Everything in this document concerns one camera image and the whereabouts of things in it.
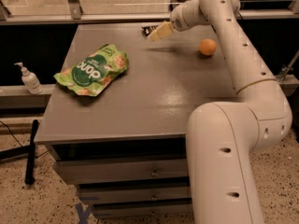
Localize grey drawer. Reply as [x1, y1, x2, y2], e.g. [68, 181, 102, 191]
[77, 187, 191, 204]
[92, 203, 192, 218]
[53, 156, 188, 185]

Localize green chip bag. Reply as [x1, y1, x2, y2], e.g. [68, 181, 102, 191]
[54, 44, 129, 97]

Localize middle grey drawer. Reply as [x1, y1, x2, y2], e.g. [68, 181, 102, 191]
[77, 187, 191, 204]

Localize white pump bottle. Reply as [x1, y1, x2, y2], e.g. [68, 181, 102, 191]
[16, 62, 43, 94]

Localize black stand leg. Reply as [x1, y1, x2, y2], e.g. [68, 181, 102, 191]
[0, 119, 38, 185]

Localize grey drawer cabinet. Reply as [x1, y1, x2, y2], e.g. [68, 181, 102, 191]
[35, 23, 236, 208]

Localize orange fruit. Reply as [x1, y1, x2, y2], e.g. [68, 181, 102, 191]
[199, 39, 217, 56]

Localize top grey drawer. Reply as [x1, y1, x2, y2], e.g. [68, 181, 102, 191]
[53, 156, 188, 185]

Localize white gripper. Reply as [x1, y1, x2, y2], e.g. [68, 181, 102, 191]
[148, 0, 209, 42]

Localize metal railing frame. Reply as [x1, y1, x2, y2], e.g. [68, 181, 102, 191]
[0, 0, 299, 26]

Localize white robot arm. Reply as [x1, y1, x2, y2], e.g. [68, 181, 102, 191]
[147, 0, 292, 224]

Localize bottom grey drawer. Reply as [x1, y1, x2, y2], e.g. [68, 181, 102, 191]
[92, 203, 192, 218]

